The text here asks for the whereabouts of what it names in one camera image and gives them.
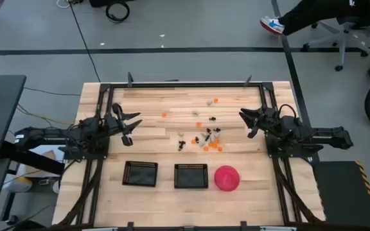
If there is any black coiled cable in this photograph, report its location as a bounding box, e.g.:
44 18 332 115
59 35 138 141
105 1 130 24

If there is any yellow white bag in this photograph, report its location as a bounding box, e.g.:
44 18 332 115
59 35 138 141
3 175 33 194

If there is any black diagonal bar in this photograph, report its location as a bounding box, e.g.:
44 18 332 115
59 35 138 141
0 141 66 176

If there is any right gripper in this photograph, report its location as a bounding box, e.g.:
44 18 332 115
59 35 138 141
238 105 282 133

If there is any white cardboard box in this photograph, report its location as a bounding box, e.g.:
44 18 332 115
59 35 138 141
24 144 66 178

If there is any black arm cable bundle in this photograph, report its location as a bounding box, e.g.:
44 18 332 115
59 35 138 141
273 157 322 225
55 159 104 226

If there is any person's shoe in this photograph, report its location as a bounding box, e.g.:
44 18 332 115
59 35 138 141
259 16 285 36

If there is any grey office chair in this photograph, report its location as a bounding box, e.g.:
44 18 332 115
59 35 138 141
302 0 370 72

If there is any black aluminium extrusion frame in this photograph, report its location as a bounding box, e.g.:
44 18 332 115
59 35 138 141
75 72 301 231

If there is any person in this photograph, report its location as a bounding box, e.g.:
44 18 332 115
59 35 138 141
281 0 370 37

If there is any black left arm cable bundle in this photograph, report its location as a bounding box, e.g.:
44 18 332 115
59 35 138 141
55 159 104 226

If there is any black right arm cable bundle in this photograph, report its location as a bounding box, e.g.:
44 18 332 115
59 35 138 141
273 157 322 225

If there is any thin black floor cable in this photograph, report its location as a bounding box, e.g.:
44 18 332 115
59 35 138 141
68 1 101 83

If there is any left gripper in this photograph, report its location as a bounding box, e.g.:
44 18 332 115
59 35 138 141
103 102 143 137

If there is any pink plastic bowl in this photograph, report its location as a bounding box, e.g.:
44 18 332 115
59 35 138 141
213 165 241 193

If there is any black slotted plastic basket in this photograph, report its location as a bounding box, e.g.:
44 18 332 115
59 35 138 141
121 160 159 188
173 163 209 189

